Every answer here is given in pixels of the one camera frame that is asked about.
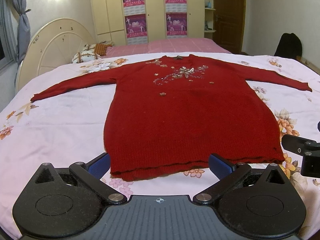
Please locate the cream wardrobe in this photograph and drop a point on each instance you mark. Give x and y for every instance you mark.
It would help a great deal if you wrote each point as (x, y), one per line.
(109, 20)

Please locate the pink bed cover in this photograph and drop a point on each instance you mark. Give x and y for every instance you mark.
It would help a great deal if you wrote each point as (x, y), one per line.
(173, 45)

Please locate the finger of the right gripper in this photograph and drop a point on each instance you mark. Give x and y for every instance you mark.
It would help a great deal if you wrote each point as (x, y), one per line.
(301, 146)

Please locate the grey blue curtain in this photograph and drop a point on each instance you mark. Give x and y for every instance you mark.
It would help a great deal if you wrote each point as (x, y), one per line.
(15, 29)

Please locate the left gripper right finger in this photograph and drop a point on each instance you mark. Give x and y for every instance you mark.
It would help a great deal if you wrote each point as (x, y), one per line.
(253, 202)

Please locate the orange patterned pillow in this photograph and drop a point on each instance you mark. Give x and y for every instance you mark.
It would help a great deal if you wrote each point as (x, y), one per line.
(99, 48)

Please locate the cream wooden headboard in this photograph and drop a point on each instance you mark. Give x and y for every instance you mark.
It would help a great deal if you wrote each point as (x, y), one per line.
(52, 46)

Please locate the lower left pink poster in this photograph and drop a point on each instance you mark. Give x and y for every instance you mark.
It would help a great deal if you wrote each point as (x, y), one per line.
(136, 29)

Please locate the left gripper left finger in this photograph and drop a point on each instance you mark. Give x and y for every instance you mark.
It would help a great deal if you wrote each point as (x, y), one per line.
(64, 202)

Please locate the red embellished sweater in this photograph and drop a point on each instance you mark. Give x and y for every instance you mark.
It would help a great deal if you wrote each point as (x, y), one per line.
(170, 114)

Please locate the corner wall shelf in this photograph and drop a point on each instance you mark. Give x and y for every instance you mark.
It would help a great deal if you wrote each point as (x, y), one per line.
(209, 22)

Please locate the lower right pink poster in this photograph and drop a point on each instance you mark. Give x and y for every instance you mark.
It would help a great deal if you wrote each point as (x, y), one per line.
(176, 24)

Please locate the brown wooden door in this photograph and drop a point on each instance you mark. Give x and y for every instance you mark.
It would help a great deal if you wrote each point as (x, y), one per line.
(229, 22)

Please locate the floral white bedsheet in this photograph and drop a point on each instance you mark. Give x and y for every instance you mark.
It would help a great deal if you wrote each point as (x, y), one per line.
(69, 128)

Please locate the black bag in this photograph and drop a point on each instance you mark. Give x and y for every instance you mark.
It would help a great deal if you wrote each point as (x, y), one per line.
(289, 46)

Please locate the white patterned pillow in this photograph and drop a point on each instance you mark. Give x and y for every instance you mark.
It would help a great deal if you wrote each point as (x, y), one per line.
(85, 56)

